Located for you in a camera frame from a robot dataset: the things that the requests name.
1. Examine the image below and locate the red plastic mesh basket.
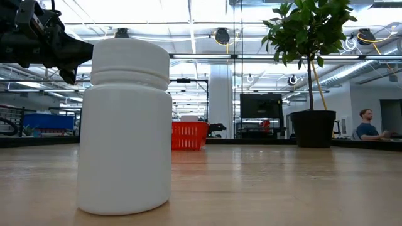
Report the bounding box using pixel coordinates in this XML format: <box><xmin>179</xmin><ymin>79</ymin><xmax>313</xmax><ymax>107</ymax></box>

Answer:
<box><xmin>170</xmin><ymin>121</ymin><xmax>210</xmax><ymax>151</ymax></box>

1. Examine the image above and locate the black aluminium table frame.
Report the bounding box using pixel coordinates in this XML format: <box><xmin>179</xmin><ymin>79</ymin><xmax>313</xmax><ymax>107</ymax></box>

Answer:
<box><xmin>0</xmin><ymin>135</ymin><xmax>402</xmax><ymax>153</ymax></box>

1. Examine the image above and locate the person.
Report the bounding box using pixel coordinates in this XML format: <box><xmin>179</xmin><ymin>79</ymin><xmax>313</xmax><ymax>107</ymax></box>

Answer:
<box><xmin>355</xmin><ymin>108</ymin><xmax>393</xmax><ymax>141</ymax></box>

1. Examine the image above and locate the parts drawer shelf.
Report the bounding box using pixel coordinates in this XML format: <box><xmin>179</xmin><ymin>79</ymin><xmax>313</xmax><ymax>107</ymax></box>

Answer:
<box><xmin>0</xmin><ymin>104</ymin><xmax>25</xmax><ymax>137</ymax></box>

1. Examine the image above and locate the blue storage bin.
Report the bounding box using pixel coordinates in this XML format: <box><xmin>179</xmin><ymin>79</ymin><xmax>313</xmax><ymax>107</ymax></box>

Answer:
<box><xmin>23</xmin><ymin>112</ymin><xmax>76</xmax><ymax>131</ymax></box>

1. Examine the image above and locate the black machine behind table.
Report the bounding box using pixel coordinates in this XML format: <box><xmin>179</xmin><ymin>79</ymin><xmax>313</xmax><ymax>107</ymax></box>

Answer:
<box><xmin>207</xmin><ymin>122</ymin><xmax>227</xmax><ymax>139</ymax></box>

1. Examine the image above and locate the green leafy potted tree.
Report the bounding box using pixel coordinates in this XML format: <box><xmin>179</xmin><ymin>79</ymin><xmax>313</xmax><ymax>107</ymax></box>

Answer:
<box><xmin>261</xmin><ymin>0</ymin><xmax>359</xmax><ymax>112</ymax></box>

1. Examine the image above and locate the black plant pot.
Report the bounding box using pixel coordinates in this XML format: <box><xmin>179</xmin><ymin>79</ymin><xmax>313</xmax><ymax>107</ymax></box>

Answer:
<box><xmin>289</xmin><ymin>110</ymin><xmax>337</xmax><ymax>149</ymax></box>

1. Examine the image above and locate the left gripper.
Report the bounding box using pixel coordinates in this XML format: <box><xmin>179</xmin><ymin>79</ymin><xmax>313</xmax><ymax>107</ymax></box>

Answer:
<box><xmin>0</xmin><ymin>0</ymin><xmax>95</xmax><ymax>85</ymax></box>

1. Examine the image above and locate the black monitor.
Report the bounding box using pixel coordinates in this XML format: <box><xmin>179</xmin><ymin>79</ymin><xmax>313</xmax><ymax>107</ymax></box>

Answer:
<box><xmin>239</xmin><ymin>92</ymin><xmax>284</xmax><ymax>120</ymax></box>

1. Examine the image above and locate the yellow pole beside tree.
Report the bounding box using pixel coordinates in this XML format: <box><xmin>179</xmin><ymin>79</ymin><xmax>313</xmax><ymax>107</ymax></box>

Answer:
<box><xmin>310</xmin><ymin>59</ymin><xmax>329</xmax><ymax>111</ymax></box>

